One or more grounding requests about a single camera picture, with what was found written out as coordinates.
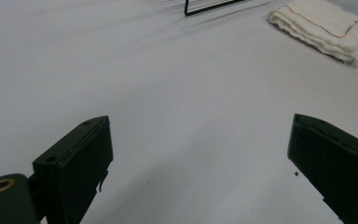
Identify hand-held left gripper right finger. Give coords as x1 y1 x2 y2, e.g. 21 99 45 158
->
286 113 358 224

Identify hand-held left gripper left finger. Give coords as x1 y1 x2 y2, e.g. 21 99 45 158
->
32 115 115 224

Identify white towel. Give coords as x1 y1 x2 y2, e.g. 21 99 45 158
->
267 0 358 65

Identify black wire rack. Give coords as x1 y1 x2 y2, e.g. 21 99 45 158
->
184 0 250 18

